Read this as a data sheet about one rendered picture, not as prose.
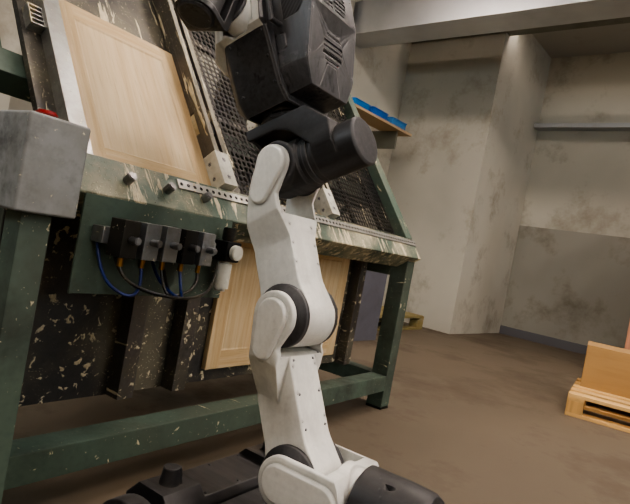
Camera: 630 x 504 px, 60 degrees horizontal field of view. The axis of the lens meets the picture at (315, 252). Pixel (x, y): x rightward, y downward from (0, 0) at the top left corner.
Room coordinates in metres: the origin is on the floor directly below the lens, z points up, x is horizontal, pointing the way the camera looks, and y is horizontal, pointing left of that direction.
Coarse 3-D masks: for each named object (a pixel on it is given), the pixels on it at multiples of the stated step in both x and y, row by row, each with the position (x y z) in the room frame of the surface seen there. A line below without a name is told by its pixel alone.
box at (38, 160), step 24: (0, 120) 1.01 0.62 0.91; (24, 120) 0.96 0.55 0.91; (48, 120) 0.98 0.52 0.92; (0, 144) 1.00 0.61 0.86; (24, 144) 0.95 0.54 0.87; (48, 144) 0.98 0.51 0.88; (72, 144) 1.02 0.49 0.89; (0, 168) 0.99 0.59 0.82; (24, 168) 0.96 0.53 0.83; (48, 168) 0.99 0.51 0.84; (72, 168) 1.03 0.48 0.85; (0, 192) 0.98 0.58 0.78; (24, 192) 0.96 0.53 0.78; (48, 192) 1.00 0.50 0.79; (72, 192) 1.03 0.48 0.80; (72, 216) 1.04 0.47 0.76
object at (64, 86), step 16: (48, 0) 1.49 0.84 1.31; (48, 16) 1.46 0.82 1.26; (48, 32) 1.44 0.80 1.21; (64, 32) 1.48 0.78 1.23; (48, 48) 1.43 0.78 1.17; (64, 48) 1.45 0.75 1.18; (48, 64) 1.42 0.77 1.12; (64, 64) 1.42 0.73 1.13; (64, 80) 1.39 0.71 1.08; (64, 96) 1.37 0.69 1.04; (64, 112) 1.35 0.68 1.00; (80, 112) 1.38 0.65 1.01
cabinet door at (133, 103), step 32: (64, 0) 1.58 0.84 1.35; (96, 32) 1.63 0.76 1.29; (128, 32) 1.76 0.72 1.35; (96, 64) 1.56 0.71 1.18; (128, 64) 1.68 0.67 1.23; (160, 64) 1.82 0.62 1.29; (96, 96) 1.50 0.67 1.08; (128, 96) 1.61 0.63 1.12; (160, 96) 1.74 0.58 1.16; (96, 128) 1.43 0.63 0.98; (128, 128) 1.54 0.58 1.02; (160, 128) 1.66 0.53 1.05; (192, 128) 1.79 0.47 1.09; (128, 160) 1.47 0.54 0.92; (160, 160) 1.59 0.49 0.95; (192, 160) 1.71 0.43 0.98
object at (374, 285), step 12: (372, 276) 4.91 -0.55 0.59; (384, 276) 5.06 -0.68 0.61; (372, 288) 4.94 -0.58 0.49; (384, 288) 5.09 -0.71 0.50; (372, 300) 4.97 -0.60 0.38; (360, 312) 4.85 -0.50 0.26; (372, 312) 5.00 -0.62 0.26; (360, 324) 4.88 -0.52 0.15; (372, 324) 5.02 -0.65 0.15; (360, 336) 4.90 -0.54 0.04; (372, 336) 5.05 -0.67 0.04
